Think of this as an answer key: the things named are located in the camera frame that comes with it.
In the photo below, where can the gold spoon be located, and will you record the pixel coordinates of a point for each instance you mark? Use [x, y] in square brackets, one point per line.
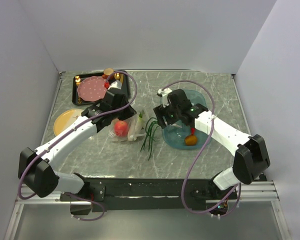
[117, 76]

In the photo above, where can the orange cup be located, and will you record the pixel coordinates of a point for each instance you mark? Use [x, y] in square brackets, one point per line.
[107, 72]

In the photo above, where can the white toy daikon radish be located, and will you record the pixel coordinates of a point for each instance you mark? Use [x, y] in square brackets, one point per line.
[135, 127]

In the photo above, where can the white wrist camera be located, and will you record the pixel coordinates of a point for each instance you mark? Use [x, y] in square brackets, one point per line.
[115, 85]
[163, 94]

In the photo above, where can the green toy long beans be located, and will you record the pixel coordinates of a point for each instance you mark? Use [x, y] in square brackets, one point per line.
[151, 127]

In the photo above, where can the red toy chili pepper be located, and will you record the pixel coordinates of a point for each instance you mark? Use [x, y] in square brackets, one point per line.
[193, 131]

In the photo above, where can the cream round plate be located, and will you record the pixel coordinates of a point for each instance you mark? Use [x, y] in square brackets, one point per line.
[66, 119]

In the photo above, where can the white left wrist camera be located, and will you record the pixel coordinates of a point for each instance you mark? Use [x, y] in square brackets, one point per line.
[115, 85]

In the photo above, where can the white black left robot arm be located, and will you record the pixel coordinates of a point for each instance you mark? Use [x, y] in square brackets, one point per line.
[36, 167]

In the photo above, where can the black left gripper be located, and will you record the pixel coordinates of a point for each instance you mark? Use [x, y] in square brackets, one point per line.
[130, 111]

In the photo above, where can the orange toy tangerine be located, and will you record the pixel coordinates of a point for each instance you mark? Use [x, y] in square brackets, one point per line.
[191, 140]

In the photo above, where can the black serving tray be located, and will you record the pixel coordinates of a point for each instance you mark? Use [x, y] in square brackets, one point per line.
[124, 80]

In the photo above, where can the clear polka dot zip bag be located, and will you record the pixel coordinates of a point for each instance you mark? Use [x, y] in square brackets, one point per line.
[120, 139]

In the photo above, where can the teal transparent plastic container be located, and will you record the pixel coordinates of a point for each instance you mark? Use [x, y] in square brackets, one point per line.
[174, 135]

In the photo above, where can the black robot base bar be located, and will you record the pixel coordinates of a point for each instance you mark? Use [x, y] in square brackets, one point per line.
[114, 205]

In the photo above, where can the pink polka dot plate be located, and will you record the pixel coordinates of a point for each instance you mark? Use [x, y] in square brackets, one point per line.
[92, 89]

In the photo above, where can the aluminium frame rail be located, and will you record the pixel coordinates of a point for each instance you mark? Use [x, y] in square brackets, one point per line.
[170, 189]

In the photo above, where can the red toy apple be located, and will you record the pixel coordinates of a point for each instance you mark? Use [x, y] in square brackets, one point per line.
[121, 128]

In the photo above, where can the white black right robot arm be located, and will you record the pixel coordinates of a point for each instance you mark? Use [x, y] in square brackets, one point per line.
[250, 152]

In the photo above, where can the gold fork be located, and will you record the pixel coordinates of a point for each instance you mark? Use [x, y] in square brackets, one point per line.
[78, 82]

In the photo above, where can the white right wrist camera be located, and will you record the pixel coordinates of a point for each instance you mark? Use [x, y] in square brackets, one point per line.
[163, 94]

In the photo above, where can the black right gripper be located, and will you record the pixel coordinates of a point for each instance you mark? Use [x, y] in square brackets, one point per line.
[161, 111]

